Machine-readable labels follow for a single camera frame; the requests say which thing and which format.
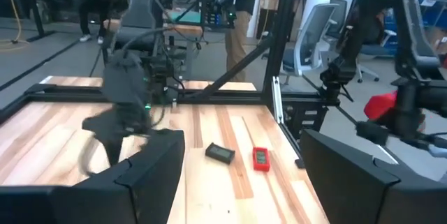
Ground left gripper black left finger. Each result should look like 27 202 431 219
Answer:
82 128 186 224

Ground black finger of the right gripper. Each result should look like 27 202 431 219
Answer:
82 110 123 165

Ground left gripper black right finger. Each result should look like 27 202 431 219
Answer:
300 128 445 224

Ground black digital timer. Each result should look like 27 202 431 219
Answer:
205 142 236 165

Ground red digital timer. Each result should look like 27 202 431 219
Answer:
251 146 272 173

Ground grey white office chair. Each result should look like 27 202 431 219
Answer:
261 0 381 84

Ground red plastic part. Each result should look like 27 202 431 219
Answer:
362 90 399 121

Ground wooden table grey legs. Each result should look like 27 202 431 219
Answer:
104 20 204 78

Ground seated person at black desk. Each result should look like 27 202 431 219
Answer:
77 0 122 45

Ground standing person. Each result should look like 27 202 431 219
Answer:
223 0 261 82

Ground black desk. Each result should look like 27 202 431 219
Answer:
20 0 126 42

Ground black background robot rig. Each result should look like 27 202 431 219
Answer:
200 0 245 29

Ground silver aluminium bracket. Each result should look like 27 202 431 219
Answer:
271 75 284 124

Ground yellow cable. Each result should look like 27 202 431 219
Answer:
0 0 31 49

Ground black aluminium table frame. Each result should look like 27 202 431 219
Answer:
0 0 342 169

